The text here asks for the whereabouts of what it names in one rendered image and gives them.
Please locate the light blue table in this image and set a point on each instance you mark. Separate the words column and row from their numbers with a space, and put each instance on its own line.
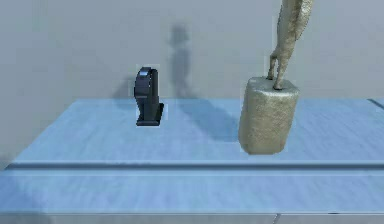
column 186, row 186

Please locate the black alarm clock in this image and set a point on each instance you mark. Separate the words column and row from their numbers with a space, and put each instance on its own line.
column 147, row 96

